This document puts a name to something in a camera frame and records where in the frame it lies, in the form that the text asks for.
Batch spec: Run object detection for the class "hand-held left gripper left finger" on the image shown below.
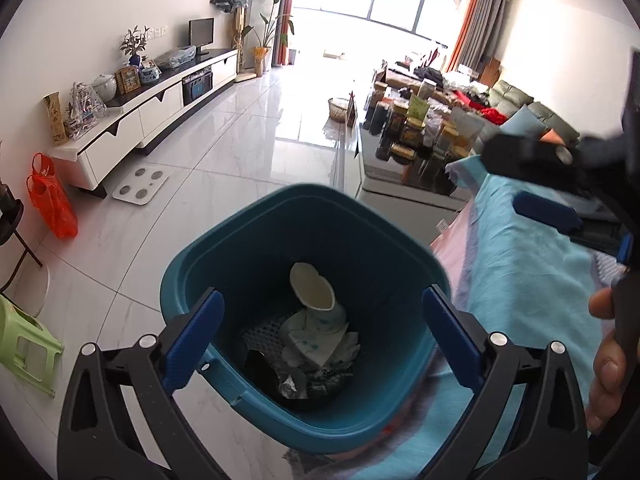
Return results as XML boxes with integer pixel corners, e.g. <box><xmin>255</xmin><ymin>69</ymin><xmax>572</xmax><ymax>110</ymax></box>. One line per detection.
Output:
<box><xmin>56</xmin><ymin>287</ymin><xmax>231</xmax><ymax>480</ymax></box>

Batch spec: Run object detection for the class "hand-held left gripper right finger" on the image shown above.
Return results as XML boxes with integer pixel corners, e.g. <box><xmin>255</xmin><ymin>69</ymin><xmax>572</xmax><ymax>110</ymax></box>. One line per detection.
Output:
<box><xmin>421</xmin><ymin>284</ymin><xmax>591</xmax><ymax>480</ymax></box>

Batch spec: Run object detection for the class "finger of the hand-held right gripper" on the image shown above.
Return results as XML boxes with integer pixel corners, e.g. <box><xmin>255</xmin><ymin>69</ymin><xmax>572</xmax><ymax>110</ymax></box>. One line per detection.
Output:
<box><xmin>513</xmin><ymin>191</ymin><xmax>632</xmax><ymax>257</ymax></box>
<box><xmin>480</xmin><ymin>134</ymin><xmax>593</xmax><ymax>196</ymax></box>

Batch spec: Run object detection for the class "dark foil wrapper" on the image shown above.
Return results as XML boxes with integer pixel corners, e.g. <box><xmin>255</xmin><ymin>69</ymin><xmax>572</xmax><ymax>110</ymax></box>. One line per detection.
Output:
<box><xmin>244</xmin><ymin>349</ymin><xmax>353</xmax><ymax>401</ymax></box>

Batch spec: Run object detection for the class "white tissue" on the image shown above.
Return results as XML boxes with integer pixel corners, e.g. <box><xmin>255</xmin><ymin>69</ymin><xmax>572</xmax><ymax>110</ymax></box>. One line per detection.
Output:
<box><xmin>330</xmin><ymin>330</ymin><xmax>362</xmax><ymax>367</ymax></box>

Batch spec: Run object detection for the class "teal plastic bin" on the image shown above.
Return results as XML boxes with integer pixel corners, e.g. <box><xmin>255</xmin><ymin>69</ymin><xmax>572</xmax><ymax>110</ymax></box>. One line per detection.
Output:
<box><xmin>160</xmin><ymin>183</ymin><xmax>451</xmax><ymax>456</ymax></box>

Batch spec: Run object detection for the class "crushed white paper cup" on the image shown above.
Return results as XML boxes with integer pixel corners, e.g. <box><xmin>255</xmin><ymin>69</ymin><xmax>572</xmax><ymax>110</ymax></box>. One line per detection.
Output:
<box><xmin>279</xmin><ymin>261</ymin><xmax>351</xmax><ymax>367</ymax></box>

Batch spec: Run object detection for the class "person's right hand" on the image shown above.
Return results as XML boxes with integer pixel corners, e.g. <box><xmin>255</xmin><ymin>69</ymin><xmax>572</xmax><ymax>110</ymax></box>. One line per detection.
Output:
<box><xmin>585</xmin><ymin>287</ymin><xmax>631</xmax><ymax>433</ymax></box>

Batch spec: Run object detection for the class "blue cushion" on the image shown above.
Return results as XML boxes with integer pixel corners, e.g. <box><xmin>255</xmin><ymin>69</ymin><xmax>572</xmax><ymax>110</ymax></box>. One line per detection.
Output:
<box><xmin>500</xmin><ymin>105</ymin><xmax>551</xmax><ymax>136</ymax></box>

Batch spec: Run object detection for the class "green brown sofa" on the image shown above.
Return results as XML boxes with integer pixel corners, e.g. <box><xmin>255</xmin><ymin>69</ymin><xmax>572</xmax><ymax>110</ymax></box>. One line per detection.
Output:
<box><xmin>480</xmin><ymin>79</ymin><xmax>583</xmax><ymax>146</ymax></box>

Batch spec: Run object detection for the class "pink blanket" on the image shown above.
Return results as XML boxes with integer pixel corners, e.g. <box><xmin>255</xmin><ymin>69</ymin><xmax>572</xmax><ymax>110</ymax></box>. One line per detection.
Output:
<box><xmin>427</xmin><ymin>204</ymin><xmax>483</xmax><ymax>311</ymax></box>

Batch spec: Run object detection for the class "teal grey printed tablecloth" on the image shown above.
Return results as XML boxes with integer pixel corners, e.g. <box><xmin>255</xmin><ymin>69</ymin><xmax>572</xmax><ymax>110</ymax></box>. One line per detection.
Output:
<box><xmin>282</xmin><ymin>152</ymin><xmax>621</xmax><ymax>480</ymax></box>

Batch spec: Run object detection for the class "group of jars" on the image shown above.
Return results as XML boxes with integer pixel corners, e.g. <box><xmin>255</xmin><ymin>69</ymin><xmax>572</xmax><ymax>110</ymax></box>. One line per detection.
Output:
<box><xmin>362</xmin><ymin>77</ymin><xmax>481</xmax><ymax>196</ymax></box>

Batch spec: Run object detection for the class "pile of clothes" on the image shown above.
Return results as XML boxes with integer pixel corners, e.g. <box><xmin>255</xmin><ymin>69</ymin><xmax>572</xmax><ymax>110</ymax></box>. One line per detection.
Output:
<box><xmin>385</xmin><ymin>45</ymin><xmax>506</xmax><ymax>126</ymax></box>

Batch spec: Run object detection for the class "glass top coffee table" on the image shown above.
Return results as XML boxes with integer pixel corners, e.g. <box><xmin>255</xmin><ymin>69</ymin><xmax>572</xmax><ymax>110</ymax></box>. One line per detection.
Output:
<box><xmin>350</xmin><ymin>60</ymin><xmax>481</xmax><ymax>216</ymax></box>

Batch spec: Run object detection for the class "orange grey curtain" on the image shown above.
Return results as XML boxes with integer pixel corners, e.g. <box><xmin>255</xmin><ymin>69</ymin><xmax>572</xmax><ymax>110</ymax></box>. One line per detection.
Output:
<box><xmin>446</xmin><ymin>0</ymin><xmax>511</xmax><ymax>76</ymax></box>
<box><xmin>272</xmin><ymin>0</ymin><xmax>299</xmax><ymax>66</ymax></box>

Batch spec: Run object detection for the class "white body scale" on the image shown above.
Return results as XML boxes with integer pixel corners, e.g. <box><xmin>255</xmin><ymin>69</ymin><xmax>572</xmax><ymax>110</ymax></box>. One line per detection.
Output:
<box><xmin>111</xmin><ymin>166</ymin><xmax>171</xmax><ymax>207</ymax></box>

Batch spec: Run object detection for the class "green plastic stool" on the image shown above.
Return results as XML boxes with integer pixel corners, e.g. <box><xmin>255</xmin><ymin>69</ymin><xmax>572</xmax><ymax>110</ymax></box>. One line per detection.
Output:
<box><xmin>0</xmin><ymin>294</ymin><xmax>65</xmax><ymax>398</ymax></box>

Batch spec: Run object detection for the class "woven basket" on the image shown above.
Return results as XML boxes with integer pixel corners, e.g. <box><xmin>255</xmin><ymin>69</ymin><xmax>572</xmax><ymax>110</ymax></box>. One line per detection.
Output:
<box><xmin>327</xmin><ymin>96</ymin><xmax>351</xmax><ymax>122</ymax></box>

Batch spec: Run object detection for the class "orange plastic bag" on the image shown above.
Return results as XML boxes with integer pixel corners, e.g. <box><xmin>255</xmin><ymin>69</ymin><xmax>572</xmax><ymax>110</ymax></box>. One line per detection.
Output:
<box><xmin>27</xmin><ymin>152</ymin><xmax>79</xmax><ymax>240</ymax></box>

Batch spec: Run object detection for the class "large window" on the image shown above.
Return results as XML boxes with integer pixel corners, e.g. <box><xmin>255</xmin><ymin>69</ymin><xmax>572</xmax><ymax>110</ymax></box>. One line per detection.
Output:
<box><xmin>370</xmin><ymin>0</ymin><xmax>481</xmax><ymax>41</ymax></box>

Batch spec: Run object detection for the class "black metal plant stand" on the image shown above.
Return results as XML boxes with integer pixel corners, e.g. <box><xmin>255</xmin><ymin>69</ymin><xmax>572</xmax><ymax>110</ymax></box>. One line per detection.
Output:
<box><xmin>0</xmin><ymin>180</ymin><xmax>51</xmax><ymax>321</ymax></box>

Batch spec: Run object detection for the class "white black TV cabinet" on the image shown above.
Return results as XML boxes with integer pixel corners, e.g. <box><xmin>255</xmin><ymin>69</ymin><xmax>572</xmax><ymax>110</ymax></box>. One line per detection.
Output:
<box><xmin>50</xmin><ymin>49</ymin><xmax>240</xmax><ymax>200</ymax></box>

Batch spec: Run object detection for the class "clear wrapped ornament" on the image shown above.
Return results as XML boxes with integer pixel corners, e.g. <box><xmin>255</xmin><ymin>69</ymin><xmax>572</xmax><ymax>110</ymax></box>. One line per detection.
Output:
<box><xmin>64</xmin><ymin>81</ymin><xmax>108</xmax><ymax>141</ymax></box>

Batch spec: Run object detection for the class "tan calligraphy tube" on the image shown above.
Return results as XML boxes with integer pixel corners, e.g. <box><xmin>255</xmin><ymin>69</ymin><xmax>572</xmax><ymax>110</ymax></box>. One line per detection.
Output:
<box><xmin>42</xmin><ymin>91</ymin><xmax>68</xmax><ymax>147</ymax></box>

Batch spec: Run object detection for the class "tall leafy plant yellow vase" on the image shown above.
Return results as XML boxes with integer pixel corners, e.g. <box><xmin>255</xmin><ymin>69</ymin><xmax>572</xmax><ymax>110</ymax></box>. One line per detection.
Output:
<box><xmin>245</xmin><ymin>0</ymin><xmax>296</xmax><ymax>77</ymax></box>

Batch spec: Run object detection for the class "plastic wrapped bundle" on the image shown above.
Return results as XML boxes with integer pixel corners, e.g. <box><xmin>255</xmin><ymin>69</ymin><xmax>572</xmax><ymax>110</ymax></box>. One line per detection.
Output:
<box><xmin>154</xmin><ymin>45</ymin><xmax>197</xmax><ymax>70</ymax></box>

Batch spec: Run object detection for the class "small plant blue vase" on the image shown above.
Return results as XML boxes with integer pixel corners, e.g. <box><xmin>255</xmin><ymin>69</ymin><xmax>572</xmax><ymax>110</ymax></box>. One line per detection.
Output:
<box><xmin>119</xmin><ymin>25</ymin><xmax>151</xmax><ymax>67</ymax></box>

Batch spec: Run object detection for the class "small black monitor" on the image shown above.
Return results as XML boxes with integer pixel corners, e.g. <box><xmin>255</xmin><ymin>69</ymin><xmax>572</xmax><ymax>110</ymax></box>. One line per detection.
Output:
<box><xmin>188</xmin><ymin>17</ymin><xmax>216</xmax><ymax>57</ymax></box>

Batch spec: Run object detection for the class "wooden picture frame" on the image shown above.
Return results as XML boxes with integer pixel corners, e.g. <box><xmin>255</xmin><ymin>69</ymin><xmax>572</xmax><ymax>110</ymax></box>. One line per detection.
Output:
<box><xmin>115</xmin><ymin>65</ymin><xmax>142</xmax><ymax>95</ymax></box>

